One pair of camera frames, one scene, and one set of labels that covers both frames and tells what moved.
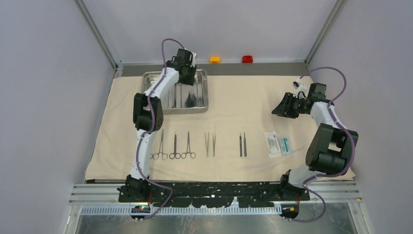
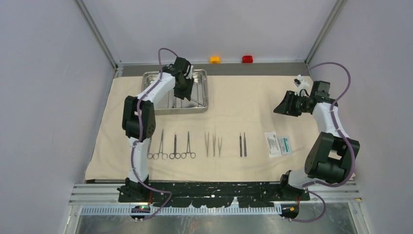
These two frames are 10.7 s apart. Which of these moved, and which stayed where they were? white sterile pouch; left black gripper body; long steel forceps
Moved: left black gripper body
Stayed: long steel forceps; white sterile pouch
